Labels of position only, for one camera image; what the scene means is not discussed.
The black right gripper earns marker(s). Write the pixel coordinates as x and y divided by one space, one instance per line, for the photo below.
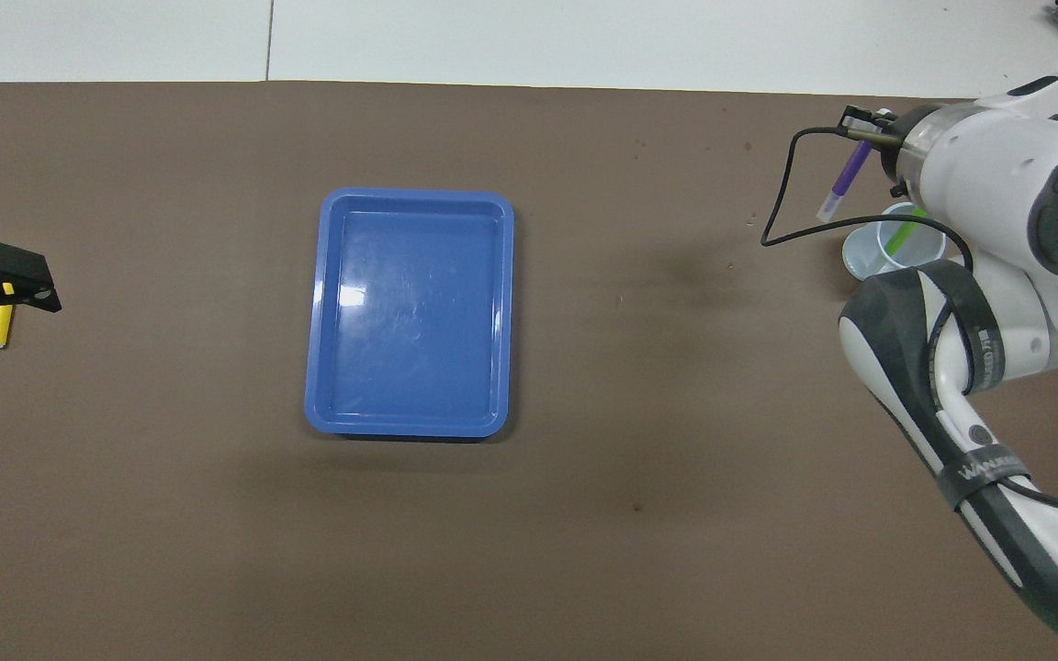
898 161

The yellow highlighter pen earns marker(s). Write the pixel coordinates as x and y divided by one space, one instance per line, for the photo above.
2 326

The purple highlighter pen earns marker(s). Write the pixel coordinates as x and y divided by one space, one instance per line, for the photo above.
846 179

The green highlighter pen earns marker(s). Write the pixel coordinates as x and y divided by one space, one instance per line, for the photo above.
904 237

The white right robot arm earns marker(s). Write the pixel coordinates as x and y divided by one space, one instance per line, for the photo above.
997 184

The translucent plastic cup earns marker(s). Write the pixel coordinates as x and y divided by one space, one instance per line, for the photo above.
860 257

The blue plastic tray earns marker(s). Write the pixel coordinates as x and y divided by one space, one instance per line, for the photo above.
410 312

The brown paper table mat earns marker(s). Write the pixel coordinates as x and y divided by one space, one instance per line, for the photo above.
584 505

